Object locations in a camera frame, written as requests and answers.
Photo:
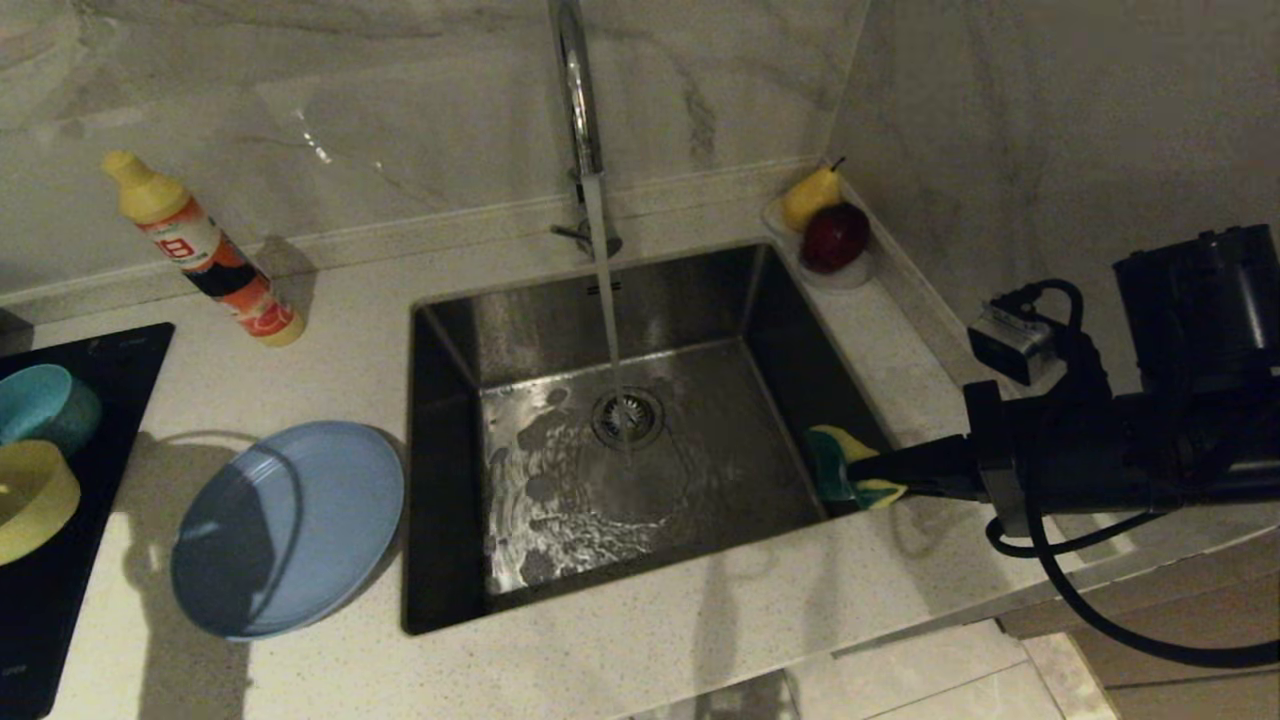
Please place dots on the yellow pear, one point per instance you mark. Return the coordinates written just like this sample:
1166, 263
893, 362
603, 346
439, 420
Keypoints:
808, 200

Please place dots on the orange label dish soap bottle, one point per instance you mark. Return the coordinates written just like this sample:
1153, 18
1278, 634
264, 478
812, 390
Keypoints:
215, 260

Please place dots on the small white dish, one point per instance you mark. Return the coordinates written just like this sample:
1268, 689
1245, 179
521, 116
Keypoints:
850, 280

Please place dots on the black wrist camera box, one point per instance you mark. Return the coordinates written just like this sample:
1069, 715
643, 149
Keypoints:
1010, 345

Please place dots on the yellow green sponge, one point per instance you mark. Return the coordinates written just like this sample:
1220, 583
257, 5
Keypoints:
825, 470

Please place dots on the round metal drain strainer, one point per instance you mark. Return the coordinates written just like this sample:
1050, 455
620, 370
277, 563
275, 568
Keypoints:
640, 425

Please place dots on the grey blue plate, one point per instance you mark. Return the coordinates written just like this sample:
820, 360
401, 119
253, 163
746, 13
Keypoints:
330, 500

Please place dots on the yellow bowl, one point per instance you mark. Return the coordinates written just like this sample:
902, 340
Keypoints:
35, 510

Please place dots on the teal bowl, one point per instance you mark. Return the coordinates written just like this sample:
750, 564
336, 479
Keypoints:
45, 400

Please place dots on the stainless steel sink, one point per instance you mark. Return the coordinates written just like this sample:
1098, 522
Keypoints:
780, 330

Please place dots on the black glass cooktop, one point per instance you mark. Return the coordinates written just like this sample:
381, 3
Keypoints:
40, 640

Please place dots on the running water stream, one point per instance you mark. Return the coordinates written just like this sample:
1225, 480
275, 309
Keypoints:
603, 290

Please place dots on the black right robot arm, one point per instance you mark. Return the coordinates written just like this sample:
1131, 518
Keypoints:
1200, 300

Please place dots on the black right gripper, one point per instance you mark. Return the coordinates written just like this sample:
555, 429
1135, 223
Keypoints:
1090, 460

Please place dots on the chrome faucet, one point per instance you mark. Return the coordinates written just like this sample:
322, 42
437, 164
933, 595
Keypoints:
580, 100

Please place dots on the dark red apple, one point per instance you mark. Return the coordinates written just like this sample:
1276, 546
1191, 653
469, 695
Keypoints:
833, 240

